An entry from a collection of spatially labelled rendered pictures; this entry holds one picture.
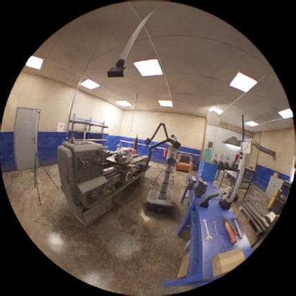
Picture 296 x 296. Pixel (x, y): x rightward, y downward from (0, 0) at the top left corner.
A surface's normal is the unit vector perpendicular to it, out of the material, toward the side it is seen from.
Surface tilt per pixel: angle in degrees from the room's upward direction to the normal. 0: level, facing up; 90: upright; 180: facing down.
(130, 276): 0
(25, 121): 90
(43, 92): 90
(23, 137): 90
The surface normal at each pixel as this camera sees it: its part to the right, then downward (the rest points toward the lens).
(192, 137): -0.33, 0.06
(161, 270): 0.15, -0.98
